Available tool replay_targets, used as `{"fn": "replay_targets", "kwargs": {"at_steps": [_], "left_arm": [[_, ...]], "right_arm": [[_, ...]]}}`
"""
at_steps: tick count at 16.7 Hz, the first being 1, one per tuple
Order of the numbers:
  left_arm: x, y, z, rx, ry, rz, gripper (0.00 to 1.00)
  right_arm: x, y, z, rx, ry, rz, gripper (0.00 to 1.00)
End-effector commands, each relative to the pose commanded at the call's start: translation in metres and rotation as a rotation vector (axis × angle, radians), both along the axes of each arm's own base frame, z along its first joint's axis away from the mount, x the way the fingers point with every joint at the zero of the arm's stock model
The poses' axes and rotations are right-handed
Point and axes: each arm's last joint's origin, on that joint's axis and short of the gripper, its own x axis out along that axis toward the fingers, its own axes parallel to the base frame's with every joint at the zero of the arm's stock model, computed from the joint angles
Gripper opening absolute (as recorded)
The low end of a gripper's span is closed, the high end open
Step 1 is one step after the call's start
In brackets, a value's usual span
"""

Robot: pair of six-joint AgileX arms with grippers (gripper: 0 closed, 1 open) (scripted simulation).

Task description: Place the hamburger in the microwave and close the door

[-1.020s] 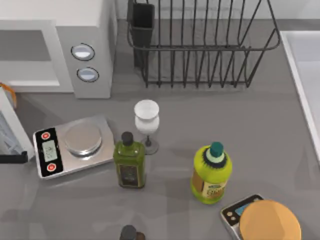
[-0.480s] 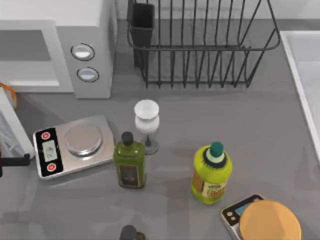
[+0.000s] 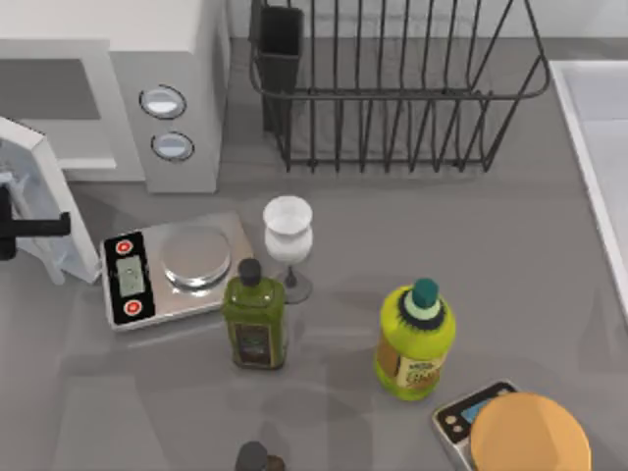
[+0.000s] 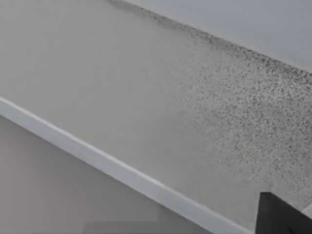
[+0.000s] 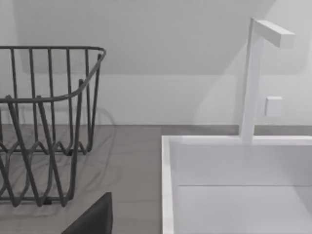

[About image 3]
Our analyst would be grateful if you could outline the white goblet glass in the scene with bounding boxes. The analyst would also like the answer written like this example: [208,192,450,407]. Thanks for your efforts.
[261,195,315,305]

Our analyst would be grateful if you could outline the dark green oil bottle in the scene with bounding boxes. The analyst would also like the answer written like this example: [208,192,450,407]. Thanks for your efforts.
[221,257,288,371]

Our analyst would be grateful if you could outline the silver kitchen scale black panel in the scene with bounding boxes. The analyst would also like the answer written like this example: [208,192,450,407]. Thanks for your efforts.
[99,210,257,334]

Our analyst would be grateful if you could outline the yellow-green bottle teal cap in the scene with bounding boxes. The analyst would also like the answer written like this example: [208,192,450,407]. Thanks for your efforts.
[374,277,457,402]

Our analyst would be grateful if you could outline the round silver microwave knob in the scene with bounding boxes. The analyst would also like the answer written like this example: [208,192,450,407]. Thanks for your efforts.
[149,131,196,163]
[138,83,188,121]

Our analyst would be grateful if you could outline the black cutlery holder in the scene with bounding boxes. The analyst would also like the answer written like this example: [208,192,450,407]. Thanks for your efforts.
[249,4,305,92]

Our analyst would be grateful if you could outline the dark bottle grey cap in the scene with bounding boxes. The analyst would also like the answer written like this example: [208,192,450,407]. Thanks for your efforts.
[234,441,287,471]

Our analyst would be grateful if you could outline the pale microwave oven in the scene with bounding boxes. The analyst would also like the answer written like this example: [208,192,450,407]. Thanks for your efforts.
[0,0,231,195]

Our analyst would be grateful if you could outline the white microwave door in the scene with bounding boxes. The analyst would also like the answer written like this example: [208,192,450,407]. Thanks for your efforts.
[0,116,102,287]

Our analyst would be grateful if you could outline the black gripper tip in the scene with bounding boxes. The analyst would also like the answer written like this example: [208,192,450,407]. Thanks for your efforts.
[0,185,73,262]

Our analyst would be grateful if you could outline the kitchen scale orange round plate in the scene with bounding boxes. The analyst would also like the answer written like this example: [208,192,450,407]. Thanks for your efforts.
[431,379,594,471]

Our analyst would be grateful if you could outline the black wire dish rack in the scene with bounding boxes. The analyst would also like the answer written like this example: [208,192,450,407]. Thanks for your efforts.
[248,0,551,175]

